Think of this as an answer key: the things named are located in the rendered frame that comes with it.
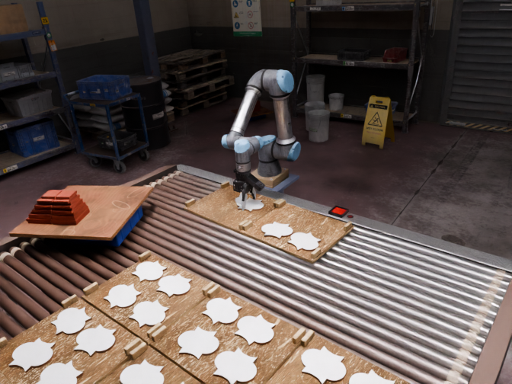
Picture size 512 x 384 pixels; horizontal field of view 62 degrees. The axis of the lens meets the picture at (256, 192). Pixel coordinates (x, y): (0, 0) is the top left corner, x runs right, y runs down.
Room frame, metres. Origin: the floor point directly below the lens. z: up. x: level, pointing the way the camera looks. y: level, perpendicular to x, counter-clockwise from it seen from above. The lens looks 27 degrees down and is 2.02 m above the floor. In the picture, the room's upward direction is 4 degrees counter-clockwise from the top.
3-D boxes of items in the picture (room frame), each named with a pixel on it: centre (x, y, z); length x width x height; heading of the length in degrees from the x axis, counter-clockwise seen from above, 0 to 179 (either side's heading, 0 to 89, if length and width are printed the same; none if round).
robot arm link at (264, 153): (2.45, -0.09, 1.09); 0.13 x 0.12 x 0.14; 56
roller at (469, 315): (1.72, -0.03, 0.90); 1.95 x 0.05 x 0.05; 50
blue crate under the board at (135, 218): (1.88, 0.78, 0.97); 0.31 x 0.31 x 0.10; 79
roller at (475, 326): (1.68, 0.00, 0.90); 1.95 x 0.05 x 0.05; 50
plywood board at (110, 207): (1.90, 0.84, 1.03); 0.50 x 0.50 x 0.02; 79
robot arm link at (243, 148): (2.01, 0.05, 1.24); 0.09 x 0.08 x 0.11; 146
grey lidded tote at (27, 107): (5.47, 2.80, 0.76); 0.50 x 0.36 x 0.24; 149
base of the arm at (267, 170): (2.45, -0.09, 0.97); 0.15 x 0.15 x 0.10
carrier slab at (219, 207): (2.02, 0.12, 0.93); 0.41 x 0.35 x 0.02; 48
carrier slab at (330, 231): (1.74, -0.18, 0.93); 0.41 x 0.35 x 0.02; 48
